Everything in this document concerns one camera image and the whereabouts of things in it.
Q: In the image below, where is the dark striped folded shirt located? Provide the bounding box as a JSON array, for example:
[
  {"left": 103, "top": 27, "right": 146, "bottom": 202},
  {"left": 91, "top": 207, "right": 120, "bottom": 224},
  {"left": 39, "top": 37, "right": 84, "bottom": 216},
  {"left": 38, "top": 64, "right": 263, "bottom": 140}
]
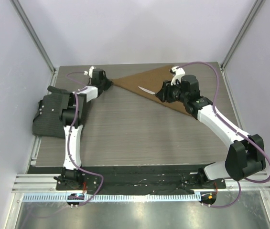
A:
[{"left": 31, "top": 86, "right": 85, "bottom": 139}]

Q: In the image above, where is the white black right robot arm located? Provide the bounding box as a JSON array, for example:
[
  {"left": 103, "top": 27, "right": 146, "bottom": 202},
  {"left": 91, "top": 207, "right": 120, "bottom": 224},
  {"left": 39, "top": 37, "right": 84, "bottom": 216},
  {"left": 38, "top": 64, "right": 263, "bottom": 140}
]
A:
[{"left": 155, "top": 75, "right": 266, "bottom": 188}]

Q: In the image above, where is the white slotted cable duct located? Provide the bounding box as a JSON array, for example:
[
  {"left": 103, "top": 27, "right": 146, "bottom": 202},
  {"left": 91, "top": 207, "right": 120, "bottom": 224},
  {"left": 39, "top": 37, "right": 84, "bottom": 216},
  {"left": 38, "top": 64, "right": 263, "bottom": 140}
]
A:
[{"left": 22, "top": 192, "right": 201, "bottom": 203}]

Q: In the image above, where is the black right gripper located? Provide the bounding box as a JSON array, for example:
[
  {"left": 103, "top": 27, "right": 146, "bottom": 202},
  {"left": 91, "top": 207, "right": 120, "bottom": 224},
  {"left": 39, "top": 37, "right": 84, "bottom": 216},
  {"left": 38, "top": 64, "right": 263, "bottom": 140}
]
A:
[{"left": 156, "top": 79, "right": 188, "bottom": 104}]

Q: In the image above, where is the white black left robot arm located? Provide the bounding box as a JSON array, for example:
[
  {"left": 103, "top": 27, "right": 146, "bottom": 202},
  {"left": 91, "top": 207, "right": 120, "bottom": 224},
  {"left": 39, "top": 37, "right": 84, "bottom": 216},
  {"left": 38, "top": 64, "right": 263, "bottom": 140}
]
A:
[{"left": 48, "top": 66, "right": 112, "bottom": 190}]

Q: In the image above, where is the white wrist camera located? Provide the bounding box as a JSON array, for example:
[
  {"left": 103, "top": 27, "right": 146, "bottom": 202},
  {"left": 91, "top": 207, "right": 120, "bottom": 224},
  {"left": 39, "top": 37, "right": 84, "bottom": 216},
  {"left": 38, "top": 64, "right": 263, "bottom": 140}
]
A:
[
  {"left": 170, "top": 66, "right": 185, "bottom": 86},
  {"left": 84, "top": 66, "right": 96, "bottom": 78}
]

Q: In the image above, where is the aluminium corner post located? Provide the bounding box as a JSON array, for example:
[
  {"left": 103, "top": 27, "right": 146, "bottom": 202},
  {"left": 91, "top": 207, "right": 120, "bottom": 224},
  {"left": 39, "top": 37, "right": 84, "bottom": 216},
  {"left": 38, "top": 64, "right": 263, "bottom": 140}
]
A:
[
  {"left": 220, "top": 0, "right": 265, "bottom": 70},
  {"left": 10, "top": 0, "right": 55, "bottom": 73}
]

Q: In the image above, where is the left aluminium corner post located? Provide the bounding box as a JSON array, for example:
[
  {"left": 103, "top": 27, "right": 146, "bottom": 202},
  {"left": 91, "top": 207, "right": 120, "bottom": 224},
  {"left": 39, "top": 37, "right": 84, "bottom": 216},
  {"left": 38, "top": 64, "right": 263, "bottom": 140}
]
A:
[{"left": 10, "top": 0, "right": 55, "bottom": 73}]

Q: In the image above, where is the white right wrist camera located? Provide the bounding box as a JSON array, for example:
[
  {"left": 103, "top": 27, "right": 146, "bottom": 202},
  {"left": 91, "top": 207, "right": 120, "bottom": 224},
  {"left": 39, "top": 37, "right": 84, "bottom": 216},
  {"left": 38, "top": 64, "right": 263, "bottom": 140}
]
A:
[{"left": 170, "top": 66, "right": 185, "bottom": 86}]

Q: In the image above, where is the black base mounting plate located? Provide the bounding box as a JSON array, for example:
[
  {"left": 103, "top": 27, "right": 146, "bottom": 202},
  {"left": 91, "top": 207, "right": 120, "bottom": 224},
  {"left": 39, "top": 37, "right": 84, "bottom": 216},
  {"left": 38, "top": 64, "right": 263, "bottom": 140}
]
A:
[{"left": 55, "top": 164, "right": 227, "bottom": 195}]

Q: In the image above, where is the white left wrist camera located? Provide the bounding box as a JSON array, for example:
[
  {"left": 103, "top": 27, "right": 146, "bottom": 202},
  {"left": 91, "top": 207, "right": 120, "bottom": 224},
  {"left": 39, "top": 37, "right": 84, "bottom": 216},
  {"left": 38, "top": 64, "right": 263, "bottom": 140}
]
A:
[{"left": 84, "top": 66, "right": 96, "bottom": 78}]

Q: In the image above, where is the brown cloth napkin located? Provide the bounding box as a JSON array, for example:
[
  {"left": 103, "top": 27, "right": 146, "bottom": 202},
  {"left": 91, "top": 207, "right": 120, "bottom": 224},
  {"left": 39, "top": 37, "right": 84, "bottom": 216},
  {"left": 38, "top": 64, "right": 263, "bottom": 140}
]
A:
[{"left": 111, "top": 64, "right": 190, "bottom": 116}]

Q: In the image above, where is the right aluminium corner post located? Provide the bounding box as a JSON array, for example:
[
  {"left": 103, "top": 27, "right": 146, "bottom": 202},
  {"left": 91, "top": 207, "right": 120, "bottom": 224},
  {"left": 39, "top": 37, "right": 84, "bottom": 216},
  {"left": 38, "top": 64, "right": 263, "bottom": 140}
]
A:
[{"left": 220, "top": 0, "right": 265, "bottom": 70}]

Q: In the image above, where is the green handled knife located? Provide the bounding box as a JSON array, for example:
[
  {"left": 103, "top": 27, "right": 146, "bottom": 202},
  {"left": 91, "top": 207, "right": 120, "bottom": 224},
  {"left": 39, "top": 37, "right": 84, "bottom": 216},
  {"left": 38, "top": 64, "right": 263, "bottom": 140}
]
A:
[{"left": 138, "top": 86, "right": 156, "bottom": 95}]

